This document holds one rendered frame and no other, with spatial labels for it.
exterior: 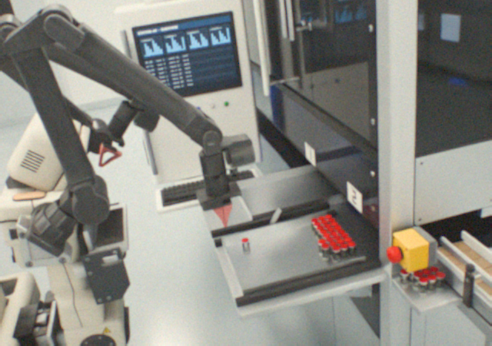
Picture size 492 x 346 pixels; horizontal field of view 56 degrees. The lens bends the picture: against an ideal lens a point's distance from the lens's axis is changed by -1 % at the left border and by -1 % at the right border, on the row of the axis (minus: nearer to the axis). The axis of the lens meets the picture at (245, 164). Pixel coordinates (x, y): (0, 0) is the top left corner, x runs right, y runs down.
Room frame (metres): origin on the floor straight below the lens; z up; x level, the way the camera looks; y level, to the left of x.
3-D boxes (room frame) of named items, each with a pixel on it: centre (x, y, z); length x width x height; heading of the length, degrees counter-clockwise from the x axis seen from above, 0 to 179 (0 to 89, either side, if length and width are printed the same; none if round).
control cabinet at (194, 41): (1.99, 0.18, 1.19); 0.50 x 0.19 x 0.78; 99
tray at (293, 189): (1.47, -0.14, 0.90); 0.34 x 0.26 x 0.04; 101
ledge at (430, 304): (0.91, -0.41, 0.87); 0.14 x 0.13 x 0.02; 101
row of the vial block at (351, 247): (1.14, -0.24, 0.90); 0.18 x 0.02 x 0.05; 11
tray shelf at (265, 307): (1.29, -0.10, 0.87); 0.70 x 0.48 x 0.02; 11
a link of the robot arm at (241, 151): (1.02, 0.04, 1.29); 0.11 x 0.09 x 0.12; 104
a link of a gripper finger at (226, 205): (1.01, 0.09, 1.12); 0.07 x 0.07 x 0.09; 11
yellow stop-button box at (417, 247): (0.91, -0.37, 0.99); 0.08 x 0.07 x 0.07; 101
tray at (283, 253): (1.11, -0.09, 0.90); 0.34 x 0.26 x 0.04; 101
